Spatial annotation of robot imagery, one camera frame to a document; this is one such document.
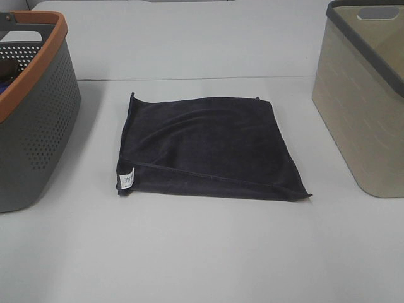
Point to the dark navy towel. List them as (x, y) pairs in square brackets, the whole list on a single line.
[(227, 147)]

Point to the brown towel in basket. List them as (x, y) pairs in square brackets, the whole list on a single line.
[(9, 69)]

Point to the grey perforated basket orange rim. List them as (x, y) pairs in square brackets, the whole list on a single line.
[(38, 109)]

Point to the beige basket grey rim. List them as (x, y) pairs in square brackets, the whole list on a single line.
[(358, 91)]

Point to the blue cloth in basket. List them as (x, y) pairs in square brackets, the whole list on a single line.
[(3, 87)]

